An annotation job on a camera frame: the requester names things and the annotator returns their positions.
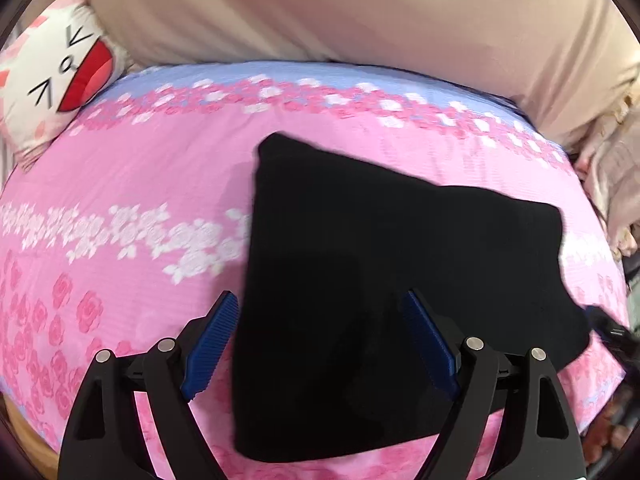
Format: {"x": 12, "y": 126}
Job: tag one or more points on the cat face pillow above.
{"x": 55, "y": 75}

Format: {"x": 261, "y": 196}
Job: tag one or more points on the black pants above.
{"x": 375, "y": 285}

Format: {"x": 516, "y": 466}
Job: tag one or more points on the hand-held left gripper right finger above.
{"x": 430, "y": 340}

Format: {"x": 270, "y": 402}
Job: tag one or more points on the pink floral bed sheet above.
{"x": 125, "y": 185}

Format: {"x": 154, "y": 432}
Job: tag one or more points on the floral cloth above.
{"x": 615, "y": 180}

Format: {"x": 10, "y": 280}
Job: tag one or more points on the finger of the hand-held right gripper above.
{"x": 612, "y": 331}

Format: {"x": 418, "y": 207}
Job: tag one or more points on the beige cover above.
{"x": 375, "y": 20}

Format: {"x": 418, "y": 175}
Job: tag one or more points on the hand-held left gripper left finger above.
{"x": 210, "y": 345}

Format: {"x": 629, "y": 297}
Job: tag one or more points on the wooden bed frame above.
{"x": 30, "y": 440}

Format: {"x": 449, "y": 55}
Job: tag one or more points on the person's right hand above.
{"x": 607, "y": 432}

